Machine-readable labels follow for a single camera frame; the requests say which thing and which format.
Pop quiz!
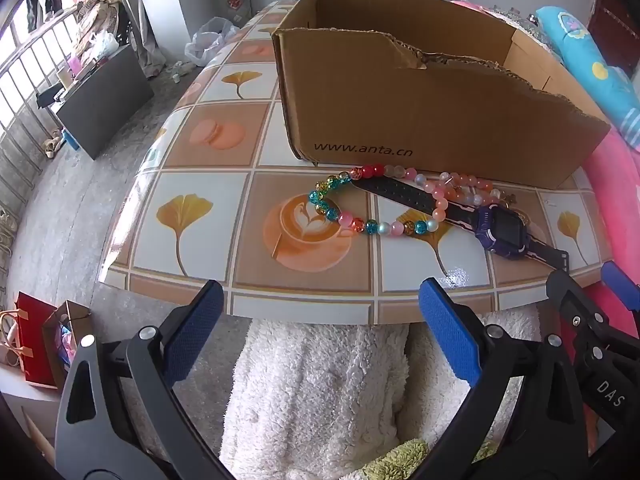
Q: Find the white fleece robe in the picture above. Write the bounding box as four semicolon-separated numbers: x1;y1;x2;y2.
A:
120;305;543;480

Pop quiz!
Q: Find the pile of clothes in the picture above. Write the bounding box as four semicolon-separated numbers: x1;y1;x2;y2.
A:
75;0;132;46

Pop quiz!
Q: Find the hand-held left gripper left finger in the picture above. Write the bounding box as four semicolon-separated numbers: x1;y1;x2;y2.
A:
54;279;237;480

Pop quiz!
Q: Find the grey cabinet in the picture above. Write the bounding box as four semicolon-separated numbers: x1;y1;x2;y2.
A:
55;45;155;161

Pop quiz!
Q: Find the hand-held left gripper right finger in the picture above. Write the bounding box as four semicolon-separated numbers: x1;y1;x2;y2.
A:
412;276;601;480

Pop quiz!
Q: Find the purple smartwatch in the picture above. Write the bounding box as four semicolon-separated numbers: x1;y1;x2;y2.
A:
350;178;571;272

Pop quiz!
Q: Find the pink bead bracelet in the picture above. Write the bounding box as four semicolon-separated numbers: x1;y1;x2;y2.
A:
430;172;506;208

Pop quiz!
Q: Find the multicolour bead bracelet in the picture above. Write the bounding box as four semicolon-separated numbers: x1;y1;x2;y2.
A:
308;162;449;236

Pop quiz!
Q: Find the blue cartoon pillow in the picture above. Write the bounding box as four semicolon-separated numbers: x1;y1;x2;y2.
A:
535;6;640;151

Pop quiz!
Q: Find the metal window railing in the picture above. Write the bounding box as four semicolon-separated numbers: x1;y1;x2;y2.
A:
0;7;81;196

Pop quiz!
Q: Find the dark red door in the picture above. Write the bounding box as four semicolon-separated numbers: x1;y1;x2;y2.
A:
587;0;640;81

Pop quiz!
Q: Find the grey curtain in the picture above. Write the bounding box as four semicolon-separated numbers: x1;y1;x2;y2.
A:
112;0;168;78

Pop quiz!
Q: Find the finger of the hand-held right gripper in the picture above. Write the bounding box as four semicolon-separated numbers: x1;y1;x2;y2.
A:
601;261;640;321
546;269;608;361

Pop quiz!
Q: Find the beige slipper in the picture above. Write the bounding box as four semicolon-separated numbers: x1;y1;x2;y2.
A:
42;130;68;161

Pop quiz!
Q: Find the green fleece cloth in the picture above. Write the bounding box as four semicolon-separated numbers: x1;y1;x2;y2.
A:
360;437;436;480

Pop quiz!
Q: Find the brown cardboard box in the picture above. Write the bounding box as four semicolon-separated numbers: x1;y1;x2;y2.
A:
271;0;612;191

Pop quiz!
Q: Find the table with patterned cloth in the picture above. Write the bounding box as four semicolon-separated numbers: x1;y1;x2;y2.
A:
97;0;608;326

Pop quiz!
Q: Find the clear plastic bag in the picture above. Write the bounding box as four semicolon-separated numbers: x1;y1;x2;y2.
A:
185;16;241;67

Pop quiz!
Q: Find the red gift bag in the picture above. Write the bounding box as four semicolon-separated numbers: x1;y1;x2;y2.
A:
14;291;63;388

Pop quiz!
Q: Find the brown paper bag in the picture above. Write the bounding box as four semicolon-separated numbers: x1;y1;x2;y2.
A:
42;300;93;376

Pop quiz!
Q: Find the pink floral blanket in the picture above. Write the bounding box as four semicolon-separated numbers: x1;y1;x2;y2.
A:
452;0;640;356

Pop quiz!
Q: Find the white plastic bag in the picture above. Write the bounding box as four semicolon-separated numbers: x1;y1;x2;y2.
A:
90;32;121;58

